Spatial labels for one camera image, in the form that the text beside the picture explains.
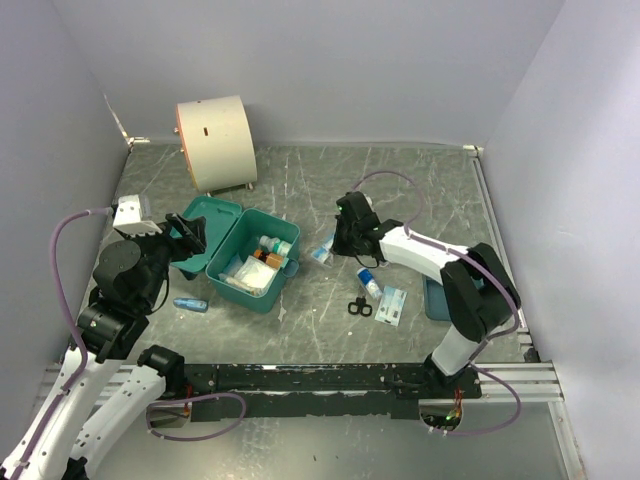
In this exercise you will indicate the clear gauze packet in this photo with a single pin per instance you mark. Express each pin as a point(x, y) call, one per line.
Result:
point(255, 276)

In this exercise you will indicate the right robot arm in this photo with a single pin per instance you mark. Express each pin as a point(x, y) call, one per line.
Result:
point(478, 292)

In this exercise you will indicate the teal medicine kit box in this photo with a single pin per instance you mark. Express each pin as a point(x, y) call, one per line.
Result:
point(249, 254)

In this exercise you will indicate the blue white wipes packet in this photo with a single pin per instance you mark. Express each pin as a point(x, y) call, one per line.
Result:
point(323, 253)

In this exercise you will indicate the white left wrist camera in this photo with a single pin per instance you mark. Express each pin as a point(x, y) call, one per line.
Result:
point(133, 216)

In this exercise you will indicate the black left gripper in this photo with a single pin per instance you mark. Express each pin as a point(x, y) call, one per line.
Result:
point(192, 230)

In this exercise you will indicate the metal corner bracket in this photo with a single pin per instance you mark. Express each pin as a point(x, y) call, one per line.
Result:
point(132, 141)

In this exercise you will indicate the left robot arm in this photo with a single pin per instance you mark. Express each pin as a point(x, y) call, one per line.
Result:
point(69, 437)

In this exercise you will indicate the teal divided tray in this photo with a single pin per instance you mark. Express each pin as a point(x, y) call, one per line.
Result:
point(435, 303)

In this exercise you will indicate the black scissors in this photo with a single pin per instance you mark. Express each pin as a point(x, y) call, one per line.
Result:
point(360, 305)

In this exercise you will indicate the brown bottle orange cap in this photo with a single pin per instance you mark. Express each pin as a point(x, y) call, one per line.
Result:
point(272, 260)

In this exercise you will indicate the blue transparent small bottle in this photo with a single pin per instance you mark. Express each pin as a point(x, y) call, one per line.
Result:
point(191, 304)

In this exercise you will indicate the black mounting base rail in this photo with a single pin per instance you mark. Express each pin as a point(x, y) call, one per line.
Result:
point(304, 404)

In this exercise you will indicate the aluminium frame rail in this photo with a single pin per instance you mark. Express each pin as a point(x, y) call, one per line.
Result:
point(536, 382)

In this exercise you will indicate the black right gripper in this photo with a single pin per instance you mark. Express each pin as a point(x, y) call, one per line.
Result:
point(338, 246)

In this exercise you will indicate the cream cylindrical cabinet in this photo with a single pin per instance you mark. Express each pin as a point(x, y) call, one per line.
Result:
point(217, 143)

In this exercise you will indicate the white disinfectant bottle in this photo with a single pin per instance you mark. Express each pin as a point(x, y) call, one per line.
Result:
point(275, 245)

